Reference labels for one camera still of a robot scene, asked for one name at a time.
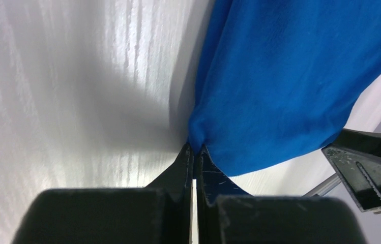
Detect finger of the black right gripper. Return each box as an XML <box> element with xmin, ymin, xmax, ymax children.
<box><xmin>321</xmin><ymin>129</ymin><xmax>381</xmax><ymax>214</ymax></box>

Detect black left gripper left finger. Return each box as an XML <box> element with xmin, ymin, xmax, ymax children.
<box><xmin>13</xmin><ymin>144</ymin><xmax>193</xmax><ymax>243</ymax></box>

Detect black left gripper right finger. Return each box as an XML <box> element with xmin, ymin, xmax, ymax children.
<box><xmin>195</xmin><ymin>147</ymin><xmax>366</xmax><ymax>243</ymax></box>

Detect blue t shirt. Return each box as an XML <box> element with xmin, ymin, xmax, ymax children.
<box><xmin>188</xmin><ymin>1</ymin><xmax>381</xmax><ymax>176</ymax></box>

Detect right corner metal post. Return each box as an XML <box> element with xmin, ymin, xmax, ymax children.
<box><xmin>303</xmin><ymin>174</ymin><xmax>341</xmax><ymax>197</ymax></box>

